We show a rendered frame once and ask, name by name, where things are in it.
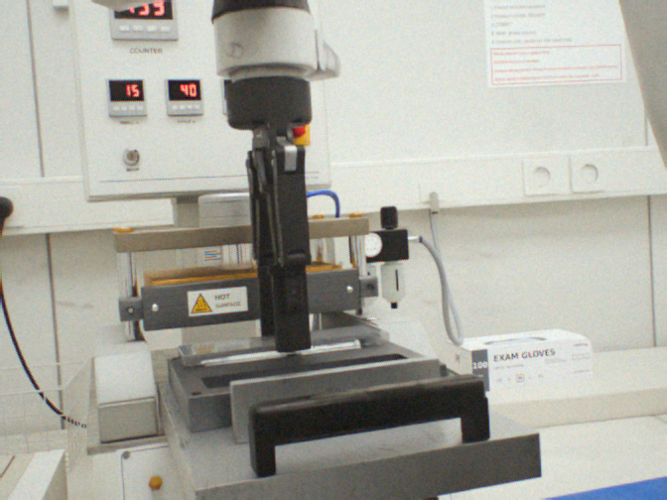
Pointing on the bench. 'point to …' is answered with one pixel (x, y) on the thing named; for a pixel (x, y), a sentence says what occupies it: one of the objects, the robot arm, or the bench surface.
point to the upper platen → (240, 264)
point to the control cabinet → (172, 123)
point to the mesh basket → (52, 413)
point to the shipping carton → (34, 476)
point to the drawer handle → (365, 414)
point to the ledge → (593, 392)
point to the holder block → (189, 379)
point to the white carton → (522, 358)
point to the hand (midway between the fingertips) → (283, 310)
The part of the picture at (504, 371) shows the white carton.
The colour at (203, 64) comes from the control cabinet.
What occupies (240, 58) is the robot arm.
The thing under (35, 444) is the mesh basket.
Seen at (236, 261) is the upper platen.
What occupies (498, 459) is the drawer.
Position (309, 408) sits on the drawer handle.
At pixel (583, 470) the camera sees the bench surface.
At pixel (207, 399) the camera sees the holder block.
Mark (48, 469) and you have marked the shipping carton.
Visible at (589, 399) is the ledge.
